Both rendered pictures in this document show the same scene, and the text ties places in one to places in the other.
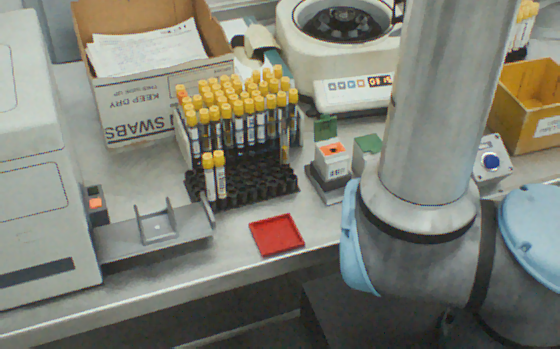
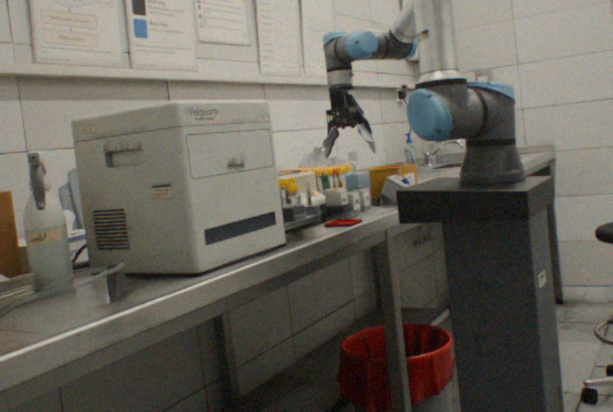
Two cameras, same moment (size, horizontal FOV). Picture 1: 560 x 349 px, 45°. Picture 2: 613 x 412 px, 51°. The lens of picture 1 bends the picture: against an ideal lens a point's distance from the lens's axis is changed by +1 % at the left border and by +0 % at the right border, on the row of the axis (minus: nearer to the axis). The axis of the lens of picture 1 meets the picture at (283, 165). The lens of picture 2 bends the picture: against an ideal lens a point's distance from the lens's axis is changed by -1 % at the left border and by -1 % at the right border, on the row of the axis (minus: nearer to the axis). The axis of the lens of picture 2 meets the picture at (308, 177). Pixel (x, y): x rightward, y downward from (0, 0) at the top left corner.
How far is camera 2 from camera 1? 127 cm
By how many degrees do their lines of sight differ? 52
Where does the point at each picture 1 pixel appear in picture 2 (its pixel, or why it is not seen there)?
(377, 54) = (306, 177)
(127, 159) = not seen: hidden behind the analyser
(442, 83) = (443, 10)
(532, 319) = (504, 118)
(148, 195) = not seen: hidden behind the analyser
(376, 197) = (434, 75)
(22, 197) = (258, 152)
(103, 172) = not seen: hidden behind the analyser
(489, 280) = (485, 101)
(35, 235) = (261, 186)
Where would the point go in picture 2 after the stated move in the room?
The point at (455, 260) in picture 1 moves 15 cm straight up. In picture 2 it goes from (470, 96) to (464, 28)
